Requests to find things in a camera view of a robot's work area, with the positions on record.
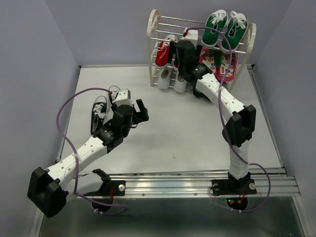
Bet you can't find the white sneaker with grey mesh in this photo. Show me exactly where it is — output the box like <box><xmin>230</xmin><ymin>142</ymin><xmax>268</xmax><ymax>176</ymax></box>
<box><xmin>174</xmin><ymin>74</ymin><xmax>187</xmax><ymax>93</ymax></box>

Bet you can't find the green canvas sneaker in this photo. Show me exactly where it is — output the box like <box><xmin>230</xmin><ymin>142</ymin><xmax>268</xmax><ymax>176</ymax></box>
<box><xmin>225</xmin><ymin>11</ymin><xmax>248</xmax><ymax>52</ymax></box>
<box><xmin>201</xmin><ymin>9</ymin><xmax>228</xmax><ymax>48</ymax></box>

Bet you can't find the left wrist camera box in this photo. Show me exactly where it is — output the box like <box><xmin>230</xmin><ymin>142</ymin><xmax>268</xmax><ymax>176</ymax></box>
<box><xmin>114</xmin><ymin>89</ymin><xmax>133</xmax><ymax>107</ymax></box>

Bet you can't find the black canvas sneaker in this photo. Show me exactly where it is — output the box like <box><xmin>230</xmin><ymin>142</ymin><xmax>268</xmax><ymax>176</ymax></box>
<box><xmin>90</xmin><ymin>96</ymin><xmax>108</xmax><ymax>135</ymax></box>
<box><xmin>108</xmin><ymin>85</ymin><xmax>120</xmax><ymax>104</ymax></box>

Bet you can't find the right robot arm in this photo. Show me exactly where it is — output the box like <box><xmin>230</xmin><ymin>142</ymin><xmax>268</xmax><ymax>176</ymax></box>
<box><xmin>168</xmin><ymin>40</ymin><xmax>257</xmax><ymax>196</ymax></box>

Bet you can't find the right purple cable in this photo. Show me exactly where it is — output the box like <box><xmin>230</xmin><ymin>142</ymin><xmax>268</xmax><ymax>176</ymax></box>
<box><xmin>184</xmin><ymin>27</ymin><xmax>271</xmax><ymax>214</ymax></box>

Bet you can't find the right green canvas sneaker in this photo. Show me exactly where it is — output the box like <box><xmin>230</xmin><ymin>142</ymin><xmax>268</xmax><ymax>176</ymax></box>
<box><xmin>225</xmin><ymin>11</ymin><xmax>248</xmax><ymax>52</ymax></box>

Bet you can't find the aluminium mounting rail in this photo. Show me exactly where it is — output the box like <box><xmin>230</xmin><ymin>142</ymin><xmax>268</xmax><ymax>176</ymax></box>
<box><xmin>110</xmin><ymin>170</ymin><xmax>301</xmax><ymax>198</ymax></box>

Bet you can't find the pink patterned slipper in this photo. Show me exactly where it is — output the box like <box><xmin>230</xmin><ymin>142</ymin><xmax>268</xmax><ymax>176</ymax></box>
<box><xmin>215</xmin><ymin>52</ymin><xmax>238</xmax><ymax>82</ymax></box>
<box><xmin>199</xmin><ymin>48</ymin><xmax>218</xmax><ymax>74</ymax></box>

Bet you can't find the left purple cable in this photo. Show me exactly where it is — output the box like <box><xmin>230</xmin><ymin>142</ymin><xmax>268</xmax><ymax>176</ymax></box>
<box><xmin>56</xmin><ymin>87</ymin><xmax>128</xmax><ymax>215</ymax></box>

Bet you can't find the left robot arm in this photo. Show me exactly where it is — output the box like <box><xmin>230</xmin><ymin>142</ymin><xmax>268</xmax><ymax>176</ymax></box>
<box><xmin>27</xmin><ymin>99</ymin><xmax>149</xmax><ymax>218</ymax></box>

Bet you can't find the red canvas sneaker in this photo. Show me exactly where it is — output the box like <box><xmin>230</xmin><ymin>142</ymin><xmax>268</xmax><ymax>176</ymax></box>
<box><xmin>173</xmin><ymin>50</ymin><xmax>178</xmax><ymax>71</ymax></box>
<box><xmin>155</xmin><ymin>34</ymin><xmax>177</xmax><ymax>68</ymax></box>

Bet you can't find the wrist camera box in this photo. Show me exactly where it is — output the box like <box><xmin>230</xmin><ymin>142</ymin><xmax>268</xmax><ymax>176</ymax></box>
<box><xmin>114</xmin><ymin>89</ymin><xmax>133</xmax><ymax>107</ymax></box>
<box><xmin>182</xmin><ymin>30</ymin><xmax>198</xmax><ymax>45</ymax></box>

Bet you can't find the cream shoe rack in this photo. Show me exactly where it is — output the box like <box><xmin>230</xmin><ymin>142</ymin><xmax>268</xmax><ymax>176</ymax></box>
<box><xmin>146</xmin><ymin>9</ymin><xmax>257</xmax><ymax>92</ymax></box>

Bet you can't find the right pink patterned slipper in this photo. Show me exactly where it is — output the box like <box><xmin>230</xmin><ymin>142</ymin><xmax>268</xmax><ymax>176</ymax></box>
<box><xmin>215</xmin><ymin>52</ymin><xmax>238</xmax><ymax>82</ymax></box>

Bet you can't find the left green canvas sneaker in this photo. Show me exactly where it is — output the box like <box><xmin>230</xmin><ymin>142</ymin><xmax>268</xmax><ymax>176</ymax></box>
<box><xmin>201</xmin><ymin>9</ymin><xmax>228</xmax><ymax>48</ymax></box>

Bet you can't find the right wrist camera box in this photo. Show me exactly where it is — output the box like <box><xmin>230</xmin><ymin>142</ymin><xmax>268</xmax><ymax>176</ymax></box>
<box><xmin>182</xmin><ymin>30</ymin><xmax>198</xmax><ymax>45</ymax></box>

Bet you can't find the purple cable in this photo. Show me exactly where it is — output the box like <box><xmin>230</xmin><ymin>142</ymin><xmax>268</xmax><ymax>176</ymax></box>
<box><xmin>56</xmin><ymin>87</ymin><xmax>128</xmax><ymax>215</ymax></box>
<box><xmin>184</xmin><ymin>27</ymin><xmax>271</xmax><ymax>214</ymax></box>

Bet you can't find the left pink patterned slipper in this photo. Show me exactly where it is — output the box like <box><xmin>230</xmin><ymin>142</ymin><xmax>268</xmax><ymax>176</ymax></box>
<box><xmin>199</xmin><ymin>48</ymin><xmax>218</xmax><ymax>74</ymax></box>

